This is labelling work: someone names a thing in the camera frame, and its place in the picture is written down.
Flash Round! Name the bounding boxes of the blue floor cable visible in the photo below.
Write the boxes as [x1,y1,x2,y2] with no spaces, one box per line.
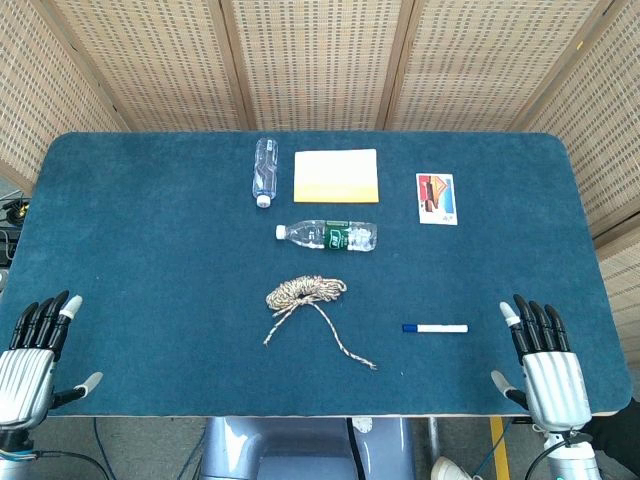
[93,418,120,480]

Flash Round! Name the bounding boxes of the woven bamboo screen panel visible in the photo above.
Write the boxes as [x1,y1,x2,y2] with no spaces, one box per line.
[0,0,126,194]
[519,0,640,236]
[219,0,416,132]
[384,0,619,132]
[594,214,640,386]
[44,0,251,132]

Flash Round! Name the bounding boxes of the black equipment box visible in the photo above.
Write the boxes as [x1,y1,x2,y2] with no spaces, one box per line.
[0,227,22,267]

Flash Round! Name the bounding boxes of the clear bottle with blue label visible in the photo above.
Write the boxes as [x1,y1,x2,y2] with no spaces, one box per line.
[251,137,279,208]

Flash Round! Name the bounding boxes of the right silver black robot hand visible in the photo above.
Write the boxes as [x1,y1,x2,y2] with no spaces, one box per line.
[490,293,594,434]

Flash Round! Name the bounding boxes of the white and yellow notepad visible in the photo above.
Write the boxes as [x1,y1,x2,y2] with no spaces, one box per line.
[292,148,381,205]

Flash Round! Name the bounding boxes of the blue felt table cover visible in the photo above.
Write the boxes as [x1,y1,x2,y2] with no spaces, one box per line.
[0,131,634,419]

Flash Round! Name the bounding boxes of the white sneaker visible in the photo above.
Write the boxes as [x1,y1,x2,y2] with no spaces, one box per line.
[430,455,484,480]

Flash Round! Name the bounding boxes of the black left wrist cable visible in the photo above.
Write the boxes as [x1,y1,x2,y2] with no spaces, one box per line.
[29,449,112,480]

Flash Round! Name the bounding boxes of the white marker with blue cap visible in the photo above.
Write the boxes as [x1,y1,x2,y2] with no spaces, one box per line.
[401,323,470,335]

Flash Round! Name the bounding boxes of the clear bottle with green label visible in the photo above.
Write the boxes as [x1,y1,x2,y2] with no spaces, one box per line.
[275,218,379,253]

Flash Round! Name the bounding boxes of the yellow floor tape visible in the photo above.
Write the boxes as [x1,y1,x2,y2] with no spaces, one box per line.
[489,417,512,480]

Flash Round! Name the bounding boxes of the black and yellow clamp stand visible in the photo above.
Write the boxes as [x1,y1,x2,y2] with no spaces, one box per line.
[1,197,30,225]

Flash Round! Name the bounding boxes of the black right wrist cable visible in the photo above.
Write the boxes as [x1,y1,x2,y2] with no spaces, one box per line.
[524,434,576,480]

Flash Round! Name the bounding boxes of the black torso cable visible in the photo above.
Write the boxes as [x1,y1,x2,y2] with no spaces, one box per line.
[346,418,362,480]

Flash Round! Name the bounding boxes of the colourful picture card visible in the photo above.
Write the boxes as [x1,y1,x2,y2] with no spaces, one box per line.
[415,172,459,226]

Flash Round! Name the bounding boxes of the braided beige rope bundle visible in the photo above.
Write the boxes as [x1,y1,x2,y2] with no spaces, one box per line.
[263,274,379,372]

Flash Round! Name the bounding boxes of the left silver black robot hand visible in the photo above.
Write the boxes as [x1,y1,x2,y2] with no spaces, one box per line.
[0,289,105,431]

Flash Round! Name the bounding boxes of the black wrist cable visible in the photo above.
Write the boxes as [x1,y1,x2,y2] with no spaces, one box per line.
[524,434,576,480]
[29,449,112,480]

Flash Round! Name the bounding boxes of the grey-blue robot torso base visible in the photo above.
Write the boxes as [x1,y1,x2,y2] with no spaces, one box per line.
[199,417,416,480]

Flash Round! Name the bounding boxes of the person's black trouser leg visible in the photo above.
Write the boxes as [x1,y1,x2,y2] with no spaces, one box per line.
[584,397,640,464]

